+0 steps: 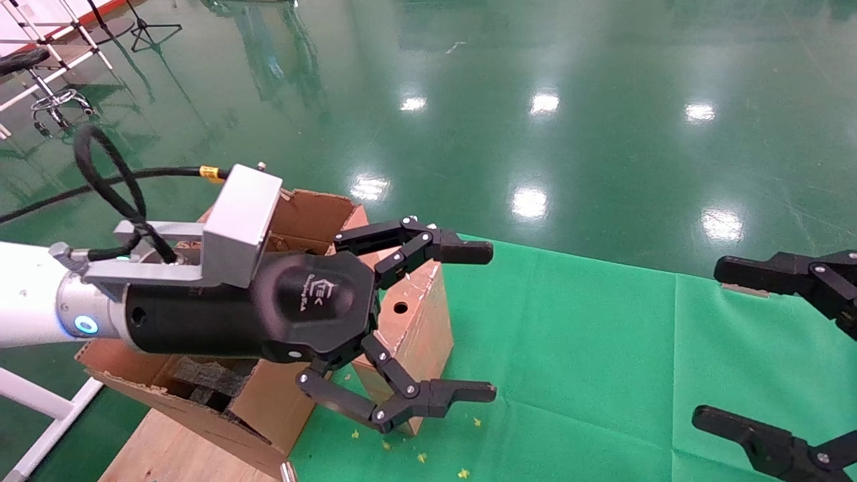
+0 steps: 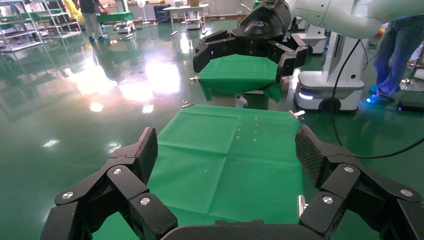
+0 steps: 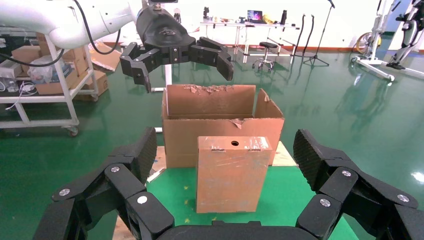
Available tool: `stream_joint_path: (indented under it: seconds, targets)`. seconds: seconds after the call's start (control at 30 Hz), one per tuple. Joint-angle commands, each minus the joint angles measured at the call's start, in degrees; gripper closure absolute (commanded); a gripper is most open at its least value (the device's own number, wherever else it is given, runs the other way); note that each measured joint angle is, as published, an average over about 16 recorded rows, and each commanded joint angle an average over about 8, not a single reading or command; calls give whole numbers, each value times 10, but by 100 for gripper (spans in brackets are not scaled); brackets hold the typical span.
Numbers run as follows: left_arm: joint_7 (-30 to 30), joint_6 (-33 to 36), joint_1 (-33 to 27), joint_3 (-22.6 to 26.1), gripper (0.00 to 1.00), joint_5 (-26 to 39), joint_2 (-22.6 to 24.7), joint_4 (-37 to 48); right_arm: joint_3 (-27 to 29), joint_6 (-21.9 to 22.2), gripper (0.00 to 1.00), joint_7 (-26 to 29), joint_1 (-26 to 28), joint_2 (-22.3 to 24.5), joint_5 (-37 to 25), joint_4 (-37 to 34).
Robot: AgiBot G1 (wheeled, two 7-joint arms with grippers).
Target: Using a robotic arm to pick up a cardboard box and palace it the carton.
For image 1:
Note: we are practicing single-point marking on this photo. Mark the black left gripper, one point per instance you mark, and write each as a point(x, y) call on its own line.
point(221, 321)

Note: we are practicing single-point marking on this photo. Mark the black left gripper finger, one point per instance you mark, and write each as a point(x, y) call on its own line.
point(435, 398)
point(462, 252)

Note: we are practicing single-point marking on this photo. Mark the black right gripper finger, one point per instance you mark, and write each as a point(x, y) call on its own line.
point(770, 273)
point(756, 435)

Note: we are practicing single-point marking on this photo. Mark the small brown cardboard box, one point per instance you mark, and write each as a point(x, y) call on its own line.
point(408, 335)

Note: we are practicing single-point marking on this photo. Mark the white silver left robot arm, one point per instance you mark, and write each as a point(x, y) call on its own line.
point(27, 294)

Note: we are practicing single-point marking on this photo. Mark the large open cardboard carton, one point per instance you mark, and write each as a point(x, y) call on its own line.
point(274, 402)

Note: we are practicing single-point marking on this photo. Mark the black foam block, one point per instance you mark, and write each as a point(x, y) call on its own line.
point(214, 378)

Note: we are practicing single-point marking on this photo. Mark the green cloth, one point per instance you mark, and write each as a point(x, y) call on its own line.
point(569, 348)

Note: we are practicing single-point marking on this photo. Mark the black tripod stand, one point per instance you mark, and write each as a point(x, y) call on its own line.
point(144, 28)

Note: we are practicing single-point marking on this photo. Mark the black round base stand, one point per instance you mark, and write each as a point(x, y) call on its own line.
point(110, 30)

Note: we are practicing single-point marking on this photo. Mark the black seat chrome stool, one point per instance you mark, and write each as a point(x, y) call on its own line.
point(20, 60)

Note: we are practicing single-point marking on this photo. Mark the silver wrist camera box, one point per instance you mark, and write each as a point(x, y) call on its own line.
point(241, 221)

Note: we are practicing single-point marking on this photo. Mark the white tube table frame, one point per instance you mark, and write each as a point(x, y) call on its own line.
point(40, 402)

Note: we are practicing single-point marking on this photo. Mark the white tube rack frame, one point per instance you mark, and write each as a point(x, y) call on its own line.
point(67, 60)

